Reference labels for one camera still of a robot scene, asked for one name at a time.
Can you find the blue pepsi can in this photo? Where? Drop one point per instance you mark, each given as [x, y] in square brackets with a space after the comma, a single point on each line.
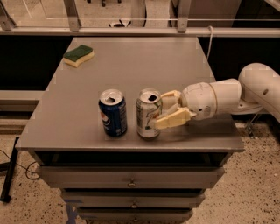
[112, 106]

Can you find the white green 7up can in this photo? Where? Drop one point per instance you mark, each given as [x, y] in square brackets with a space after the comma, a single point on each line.
[148, 108]

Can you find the grey drawer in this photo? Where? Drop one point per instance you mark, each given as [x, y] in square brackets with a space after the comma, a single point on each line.
[130, 177]
[134, 199]
[140, 214]

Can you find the middle grey drawer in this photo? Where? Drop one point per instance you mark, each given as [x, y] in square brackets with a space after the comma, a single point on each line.
[134, 199]

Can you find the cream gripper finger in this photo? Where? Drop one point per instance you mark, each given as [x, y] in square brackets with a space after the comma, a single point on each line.
[177, 118]
[171, 101]

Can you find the grey drawer cabinet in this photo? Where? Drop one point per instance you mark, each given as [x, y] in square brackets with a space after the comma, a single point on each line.
[66, 129]

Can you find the green yellow sponge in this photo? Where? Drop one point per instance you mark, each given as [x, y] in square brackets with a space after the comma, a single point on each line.
[78, 55]

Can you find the top grey drawer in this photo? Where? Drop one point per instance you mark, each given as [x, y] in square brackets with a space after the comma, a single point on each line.
[130, 177]

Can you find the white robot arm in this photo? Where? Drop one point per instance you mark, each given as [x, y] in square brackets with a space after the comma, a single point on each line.
[256, 88]

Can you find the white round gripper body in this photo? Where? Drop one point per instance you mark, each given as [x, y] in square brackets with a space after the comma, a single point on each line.
[199, 100]

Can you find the bottom grey drawer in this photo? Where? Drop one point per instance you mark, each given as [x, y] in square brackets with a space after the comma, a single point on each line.
[140, 214]

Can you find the black bar on floor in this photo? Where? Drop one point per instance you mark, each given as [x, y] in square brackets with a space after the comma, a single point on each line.
[10, 167]

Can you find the metal railing frame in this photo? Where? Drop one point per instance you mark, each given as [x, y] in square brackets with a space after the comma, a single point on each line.
[198, 18]

